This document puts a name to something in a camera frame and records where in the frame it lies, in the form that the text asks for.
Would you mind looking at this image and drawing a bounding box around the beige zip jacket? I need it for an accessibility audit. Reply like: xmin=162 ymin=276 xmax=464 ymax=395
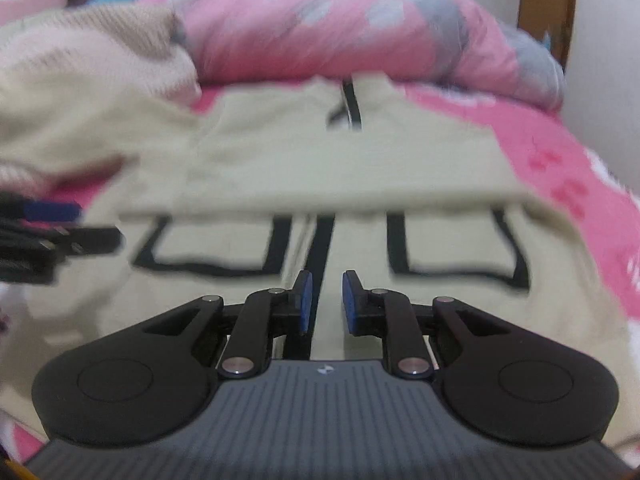
xmin=1 ymin=74 xmax=639 ymax=445

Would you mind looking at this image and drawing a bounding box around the beige white houndstooth blanket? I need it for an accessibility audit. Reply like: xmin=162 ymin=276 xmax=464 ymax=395
xmin=1 ymin=4 xmax=201 ymax=196

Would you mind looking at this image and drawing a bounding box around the pink headboard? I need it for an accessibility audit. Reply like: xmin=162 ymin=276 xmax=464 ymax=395
xmin=0 ymin=0 xmax=66 ymax=26

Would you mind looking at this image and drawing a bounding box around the hot pink floral bedsheet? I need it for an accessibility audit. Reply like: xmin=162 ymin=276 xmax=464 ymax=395
xmin=1 ymin=86 xmax=639 ymax=458

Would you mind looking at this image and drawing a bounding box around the pink floral rolled duvet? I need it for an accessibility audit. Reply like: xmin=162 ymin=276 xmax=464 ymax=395
xmin=142 ymin=0 xmax=565 ymax=112

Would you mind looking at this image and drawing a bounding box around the brown wooden door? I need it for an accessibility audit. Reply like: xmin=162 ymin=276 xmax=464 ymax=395
xmin=518 ymin=0 xmax=576 ymax=68

